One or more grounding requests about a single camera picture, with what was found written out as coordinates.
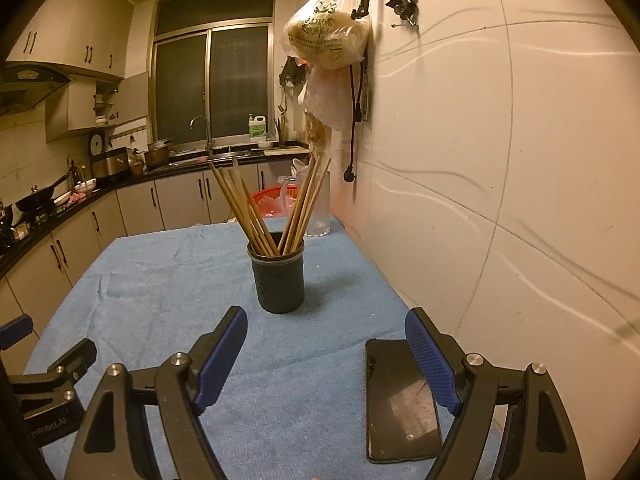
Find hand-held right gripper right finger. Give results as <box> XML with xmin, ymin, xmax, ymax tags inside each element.
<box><xmin>404</xmin><ymin>307</ymin><xmax>586</xmax><ymax>480</ymax></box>

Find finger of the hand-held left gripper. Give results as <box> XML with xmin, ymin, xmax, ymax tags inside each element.
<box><xmin>0</xmin><ymin>315</ymin><xmax>34</xmax><ymax>352</ymax></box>
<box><xmin>9</xmin><ymin>338</ymin><xmax>98</xmax><ymax>412</ymax></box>

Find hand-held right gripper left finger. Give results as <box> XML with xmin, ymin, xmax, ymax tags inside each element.
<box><xmin>65</xmin><ymin>305</ymin><xmax>249</xmax><ymax>480</ymax></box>

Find dark grey chopstick holder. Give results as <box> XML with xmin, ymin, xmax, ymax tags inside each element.
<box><xmin>247</xmin><ymin>232</ymin><xmax>306</xmax><ymax>315</ymax></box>

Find bunch of wooden chopsticks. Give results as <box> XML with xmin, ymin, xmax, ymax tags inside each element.
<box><xmin>207</xmin><ymin>154</ymin><xmax>332</xmax><ymax>257</ymax></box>

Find black smartphone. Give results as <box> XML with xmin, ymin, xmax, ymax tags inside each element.
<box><xmin>365</xmin><ymin>337</ymin><xmax>444</xmax><ymax>465</ymax></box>

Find blue towel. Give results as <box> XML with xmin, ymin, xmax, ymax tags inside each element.
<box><xmin>25</xmin><ymin>217</ymin><xmax>501</xmax><ymax>480</ymax></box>

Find black pot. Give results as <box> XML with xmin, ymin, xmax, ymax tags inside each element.
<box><xmin>0</xmin><ymin>202</ymin><xmax>17</xmax><ymax>252</ymax></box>

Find black wok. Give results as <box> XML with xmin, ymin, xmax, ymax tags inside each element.
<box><xmin>15</xmin><ymin>172</ymin><xmax>72</xmax><ymax>212</ymax></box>

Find red plastic basket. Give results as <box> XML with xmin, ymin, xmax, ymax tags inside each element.
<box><xmin>250</xmin><ymin>186</ymin><xmax>301</xmax><ymax>220</ymax></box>

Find black countertop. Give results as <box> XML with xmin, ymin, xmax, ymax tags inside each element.
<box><xmin>0</xmin><ymin>147</ymin><xmax>312</xmax><ymax>281</ymax></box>

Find clear plastic bottle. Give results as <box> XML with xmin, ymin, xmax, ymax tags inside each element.
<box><xmin>302</xmin><ymin>170</ymin><xmax>332</xmax><ymax>238</ymax></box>

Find metal countertop appliance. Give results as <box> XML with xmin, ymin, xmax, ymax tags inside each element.
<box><xmin>90</xmin><ymin>146</ymin><xmax>130</xmax><ymax>180</ymax></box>

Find white plastic bag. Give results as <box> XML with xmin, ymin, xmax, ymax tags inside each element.
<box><xmin>277</xmin><ymin>157</ymin><xmax>315</xmax><ymax>211</ymax></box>

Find brown cooking pot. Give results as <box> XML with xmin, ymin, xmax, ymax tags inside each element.
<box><xmin>146</xmin><ymin>138</ymin><xmax>174</xmax><ymax>169</ymax></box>

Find metal sink faucet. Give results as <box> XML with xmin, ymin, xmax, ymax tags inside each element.
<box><xmin>189</xmin><ymin>115</ymin><xmax>217</xmax><ymax>157</ymax></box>

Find range hood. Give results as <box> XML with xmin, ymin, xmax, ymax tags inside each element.
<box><xmin>0</xmin><ymin>61</ymin><xmax>72</xmax><ymax>117</ymax></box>

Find hanging clear plastic bag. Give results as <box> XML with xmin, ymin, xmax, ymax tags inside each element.
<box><xmin>298</xmin><ymin>65</ymin><xmax>357</xmax><ymax>132</ymax></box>

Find kitchen window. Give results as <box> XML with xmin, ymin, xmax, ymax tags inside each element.
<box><xmin>149</xmin><ymin>0</ymin><xmax>277</xmax><ymax>154</ymax></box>

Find hanging bag of noodles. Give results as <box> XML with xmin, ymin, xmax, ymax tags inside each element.
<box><xmin>283</xmin><ymin>0</ymin><xmax>372</xmax><ymax>70</ymax></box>

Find black power cable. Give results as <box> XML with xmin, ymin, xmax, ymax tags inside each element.
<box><xmin>343</xmin><ymin>66</ymin><xmax>365</xmax><ymax>184</ymax></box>

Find black wall rack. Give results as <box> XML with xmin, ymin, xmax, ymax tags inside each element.
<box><xmin>278</xmin><ymin>54</ymin><xmax>307</xmax><ymax>87</ymax></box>

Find beige wall cabinets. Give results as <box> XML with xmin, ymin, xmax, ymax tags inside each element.
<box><xmin>6</xmin><ymin>0</ymin><xmax>135</xmax><ymax>144</ymax></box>

